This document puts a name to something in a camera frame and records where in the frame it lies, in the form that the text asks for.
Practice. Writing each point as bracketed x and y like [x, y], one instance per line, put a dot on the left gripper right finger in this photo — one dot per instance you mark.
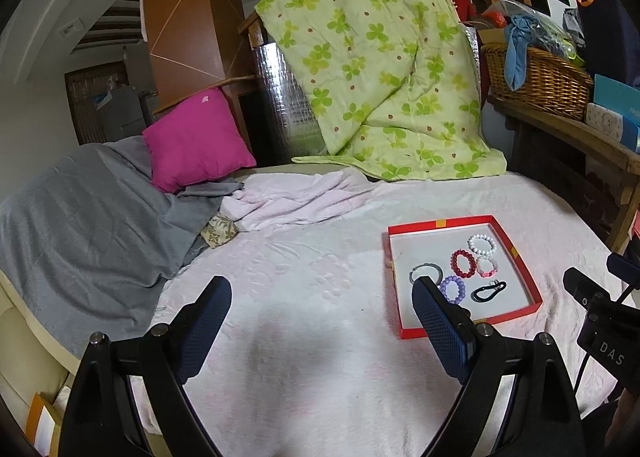
[446, 325]

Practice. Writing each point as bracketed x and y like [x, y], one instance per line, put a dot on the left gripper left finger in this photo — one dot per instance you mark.
[196, 326]

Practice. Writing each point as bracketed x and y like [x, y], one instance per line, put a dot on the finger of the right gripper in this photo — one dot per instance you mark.
[625, 270]
[583, 289]

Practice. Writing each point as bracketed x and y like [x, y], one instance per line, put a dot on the silver metal bangle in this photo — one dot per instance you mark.
[427, 269]

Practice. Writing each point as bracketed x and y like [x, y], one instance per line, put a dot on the person's right hand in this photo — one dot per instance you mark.
[627, 410]

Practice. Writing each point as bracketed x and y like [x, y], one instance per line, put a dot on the red shallow box tray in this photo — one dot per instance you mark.
[483, 271]

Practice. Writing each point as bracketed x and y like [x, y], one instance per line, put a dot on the small patterned cloth pouch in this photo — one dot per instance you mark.
[218, 231]

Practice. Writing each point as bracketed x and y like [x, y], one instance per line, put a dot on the pink textured blanket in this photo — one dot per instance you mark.
[309, 361]

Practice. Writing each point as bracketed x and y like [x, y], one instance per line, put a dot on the wooden side table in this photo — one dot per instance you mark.
[596, 176]

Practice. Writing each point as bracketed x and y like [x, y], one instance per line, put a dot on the grey bed sheet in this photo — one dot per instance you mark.
[90, 243]

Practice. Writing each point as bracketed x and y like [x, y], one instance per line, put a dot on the white patterned box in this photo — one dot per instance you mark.
[606, 121]

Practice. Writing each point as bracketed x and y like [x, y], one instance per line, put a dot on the blue cardboard box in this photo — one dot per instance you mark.
[624, 100]

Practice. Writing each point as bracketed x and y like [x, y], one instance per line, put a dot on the magenta pillow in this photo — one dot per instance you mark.
[196, 142]

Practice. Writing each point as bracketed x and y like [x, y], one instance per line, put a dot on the wicker basket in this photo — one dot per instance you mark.
[552, 85]

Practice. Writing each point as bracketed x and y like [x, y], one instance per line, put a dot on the silver foil insulation panel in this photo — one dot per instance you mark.
[296, 130]

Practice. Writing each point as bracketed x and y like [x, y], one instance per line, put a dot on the green clover quilt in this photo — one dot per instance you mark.
[392, 84]

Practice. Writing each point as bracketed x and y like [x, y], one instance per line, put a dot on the blue cloth in basket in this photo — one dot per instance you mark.
[523, 32]

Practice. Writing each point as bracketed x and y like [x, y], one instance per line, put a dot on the orange wooden pillar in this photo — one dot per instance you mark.
[194, 44]

